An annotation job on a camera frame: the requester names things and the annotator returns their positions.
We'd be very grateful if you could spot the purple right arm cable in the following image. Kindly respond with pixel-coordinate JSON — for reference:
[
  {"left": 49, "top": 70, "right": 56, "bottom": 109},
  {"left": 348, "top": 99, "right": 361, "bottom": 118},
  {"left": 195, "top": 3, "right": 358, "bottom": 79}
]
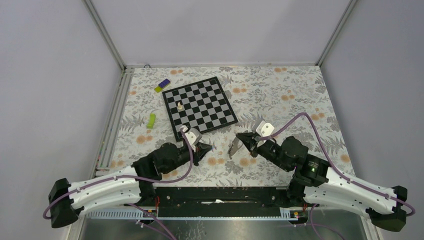
[{"left": 258, "top": 112, "right": 417, "bottom": 218}]

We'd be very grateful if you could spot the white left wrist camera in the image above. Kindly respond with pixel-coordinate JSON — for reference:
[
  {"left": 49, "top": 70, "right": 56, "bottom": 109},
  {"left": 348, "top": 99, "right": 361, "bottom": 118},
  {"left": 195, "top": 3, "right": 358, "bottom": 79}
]
[{"left": 179, "top": 125, "right": 202, "bottom": 148}]

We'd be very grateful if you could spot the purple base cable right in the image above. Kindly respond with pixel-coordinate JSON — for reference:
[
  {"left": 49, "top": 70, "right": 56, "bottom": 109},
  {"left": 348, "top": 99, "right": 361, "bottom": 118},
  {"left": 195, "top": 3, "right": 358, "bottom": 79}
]
[{"left": 291, "top": 202, "right": 345, "bottom": 240}]

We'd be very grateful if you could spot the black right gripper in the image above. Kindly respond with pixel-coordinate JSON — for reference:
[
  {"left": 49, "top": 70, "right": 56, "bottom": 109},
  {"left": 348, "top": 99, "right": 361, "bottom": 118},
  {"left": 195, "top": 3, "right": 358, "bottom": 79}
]
[{"left": 235, "top": 131, "right": 291, "bottom": 172}]

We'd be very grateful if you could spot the purple yellow toy brick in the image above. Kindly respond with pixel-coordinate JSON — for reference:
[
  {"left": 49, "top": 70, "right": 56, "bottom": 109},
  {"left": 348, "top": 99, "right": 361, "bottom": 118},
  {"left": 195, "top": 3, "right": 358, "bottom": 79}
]
[{"left": 154, "top": 78, "right": 171, "bottom": 93}]

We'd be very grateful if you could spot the black grey chessboard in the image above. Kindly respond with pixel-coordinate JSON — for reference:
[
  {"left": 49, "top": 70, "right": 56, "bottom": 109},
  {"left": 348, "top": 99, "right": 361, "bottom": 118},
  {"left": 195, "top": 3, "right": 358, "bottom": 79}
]
[{"left": 162, "top": 76, "right": 239, "bottom": 142}]

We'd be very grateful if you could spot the green arch toy block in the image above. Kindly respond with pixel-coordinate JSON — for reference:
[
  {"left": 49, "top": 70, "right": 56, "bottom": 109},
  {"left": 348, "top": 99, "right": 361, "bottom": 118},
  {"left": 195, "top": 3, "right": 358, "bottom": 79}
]
[{"left": 146, "top": 113, "right": 156, "bottom": 129}]

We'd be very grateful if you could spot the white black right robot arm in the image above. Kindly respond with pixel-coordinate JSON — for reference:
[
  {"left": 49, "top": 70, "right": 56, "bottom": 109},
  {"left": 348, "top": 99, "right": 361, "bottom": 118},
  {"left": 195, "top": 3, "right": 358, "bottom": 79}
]
[{"left": 236, "top": 132, "right": 408, "bottom": 232}]

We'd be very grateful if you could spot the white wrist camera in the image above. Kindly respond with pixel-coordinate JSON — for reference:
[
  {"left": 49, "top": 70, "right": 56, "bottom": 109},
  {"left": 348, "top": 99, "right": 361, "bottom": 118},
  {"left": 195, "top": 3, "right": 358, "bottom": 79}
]
[
  {"left": 251, "top": 119, "right": 275, "bottom": 137},
  {"left": 179, "top": 125, "right": 202, "bottom": 148}
]

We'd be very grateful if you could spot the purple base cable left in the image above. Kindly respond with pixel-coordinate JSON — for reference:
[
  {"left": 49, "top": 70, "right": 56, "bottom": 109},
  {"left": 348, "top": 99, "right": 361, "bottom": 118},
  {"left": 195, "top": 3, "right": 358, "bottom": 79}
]
[{"left": 125, "top": 202, "right": 181, "bottom": 240}]

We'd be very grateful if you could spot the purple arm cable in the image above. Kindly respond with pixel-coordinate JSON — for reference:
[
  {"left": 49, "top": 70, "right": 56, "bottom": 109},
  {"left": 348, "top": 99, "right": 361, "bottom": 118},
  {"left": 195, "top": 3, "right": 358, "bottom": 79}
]
[
  {"left": 258, "top": 112, "right": 417, "bottom": 218},
  {"left": 42, "top": 127, "right": 195, "bottom": 221}
]

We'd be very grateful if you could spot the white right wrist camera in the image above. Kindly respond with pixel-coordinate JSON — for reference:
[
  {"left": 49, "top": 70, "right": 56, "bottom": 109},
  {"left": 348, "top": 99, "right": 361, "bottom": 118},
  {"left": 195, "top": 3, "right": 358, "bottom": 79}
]
[{"left": 251, "top": 119, "right": 275, "bottom": 137}]

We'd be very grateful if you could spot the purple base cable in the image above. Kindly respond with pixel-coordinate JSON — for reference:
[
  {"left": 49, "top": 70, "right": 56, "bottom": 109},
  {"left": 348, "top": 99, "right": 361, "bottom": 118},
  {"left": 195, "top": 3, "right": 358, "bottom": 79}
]
[
  {"left": 291, "top": 202, "right": 345, "bottom": 240},
  {"left": 125, "top": 202, "right": 181, "bottom": 240}
]

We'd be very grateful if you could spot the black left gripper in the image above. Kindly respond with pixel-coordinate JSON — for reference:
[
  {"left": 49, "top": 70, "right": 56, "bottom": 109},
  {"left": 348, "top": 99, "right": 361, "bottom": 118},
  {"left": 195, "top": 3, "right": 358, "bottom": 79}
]
[{"left": 163, "top": 141, "right": 212, "bottom": 174}]

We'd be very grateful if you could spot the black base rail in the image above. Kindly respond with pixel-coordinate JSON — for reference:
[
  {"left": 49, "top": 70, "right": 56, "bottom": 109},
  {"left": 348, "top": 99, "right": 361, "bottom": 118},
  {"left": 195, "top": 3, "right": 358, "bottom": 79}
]
[{"left": 136, "top": 186, "right": 294, "bottom": 218}]

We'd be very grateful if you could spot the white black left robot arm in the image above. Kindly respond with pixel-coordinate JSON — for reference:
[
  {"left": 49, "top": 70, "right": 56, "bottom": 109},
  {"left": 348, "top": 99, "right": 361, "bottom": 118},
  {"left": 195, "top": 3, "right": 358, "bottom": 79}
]
[{"left": 43, "top": 142, "right": 212, "bottom": 229}]

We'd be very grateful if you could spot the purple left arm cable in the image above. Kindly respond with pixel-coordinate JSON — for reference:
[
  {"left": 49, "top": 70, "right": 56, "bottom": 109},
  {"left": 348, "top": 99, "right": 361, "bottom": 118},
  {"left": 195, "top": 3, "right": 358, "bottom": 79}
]
[{"left": 42, "top": 127, "right": 195, "bottom": 221}]

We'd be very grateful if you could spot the floral table mat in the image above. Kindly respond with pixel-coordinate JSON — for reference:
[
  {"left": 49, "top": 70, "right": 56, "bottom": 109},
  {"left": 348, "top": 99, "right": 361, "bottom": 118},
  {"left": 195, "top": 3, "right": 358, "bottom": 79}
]
[{"left": 108, "top": 66, "right": 354, "bottom": 187}]

